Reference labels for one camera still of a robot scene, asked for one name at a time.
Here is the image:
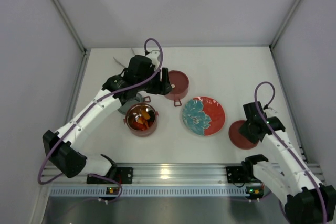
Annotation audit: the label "pink steel bowl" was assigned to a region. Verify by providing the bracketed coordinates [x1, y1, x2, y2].
[123, 103, 159, 137]
[165, 86, 189, 107]

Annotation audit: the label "black spiky sea cucumber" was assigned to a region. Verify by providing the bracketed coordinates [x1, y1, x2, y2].
[148, 111, 155, 123]

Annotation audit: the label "fried orange piece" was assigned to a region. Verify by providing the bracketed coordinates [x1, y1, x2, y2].
[141, 111, 150, 120]

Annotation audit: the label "salmon piece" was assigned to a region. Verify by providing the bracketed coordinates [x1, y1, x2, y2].
[137, 117, 148, 125]

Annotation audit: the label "red sausage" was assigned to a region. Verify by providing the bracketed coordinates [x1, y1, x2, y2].
[131, 121, 147, 131]

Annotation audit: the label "grey lunch box lid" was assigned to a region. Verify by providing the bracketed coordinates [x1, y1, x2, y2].
[118, 93, 151, 115]

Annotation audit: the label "steel serving tongs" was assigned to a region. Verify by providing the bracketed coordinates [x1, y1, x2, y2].
[113, 48, 135, 68]

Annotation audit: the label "dark red lid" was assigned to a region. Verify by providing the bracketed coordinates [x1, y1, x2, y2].
[228, 120, 258, 150]
[169, 70, 189, 94]

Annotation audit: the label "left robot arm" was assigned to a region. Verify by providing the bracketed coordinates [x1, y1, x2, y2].
[42, 55, 172, 178]

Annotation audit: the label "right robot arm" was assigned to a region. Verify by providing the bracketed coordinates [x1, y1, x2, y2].
[238, 102, 335, 223]

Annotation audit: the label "red and teal plate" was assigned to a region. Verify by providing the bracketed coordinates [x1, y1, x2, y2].
[182, 96, 226, 136]

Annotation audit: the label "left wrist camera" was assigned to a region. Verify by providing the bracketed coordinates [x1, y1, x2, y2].
[146, 50, 161, 69]

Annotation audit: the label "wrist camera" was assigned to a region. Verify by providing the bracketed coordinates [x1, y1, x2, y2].
[264, 106, 279, 117]
[146, 50, 161, 69]

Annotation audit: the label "aluminium rail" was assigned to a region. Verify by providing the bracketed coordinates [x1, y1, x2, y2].
[39, 163, 326, 185]

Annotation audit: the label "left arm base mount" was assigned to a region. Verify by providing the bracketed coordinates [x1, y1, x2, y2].
[87, 154, 133, 184]

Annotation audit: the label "slotted cable duct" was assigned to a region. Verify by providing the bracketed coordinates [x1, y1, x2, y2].
[49, 186, 249, 197]

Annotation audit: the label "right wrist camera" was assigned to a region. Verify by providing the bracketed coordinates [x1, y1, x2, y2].
[264, 106, 279, 117]

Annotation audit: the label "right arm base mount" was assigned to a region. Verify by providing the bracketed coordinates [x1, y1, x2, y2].
[226, 154, 268, 188]

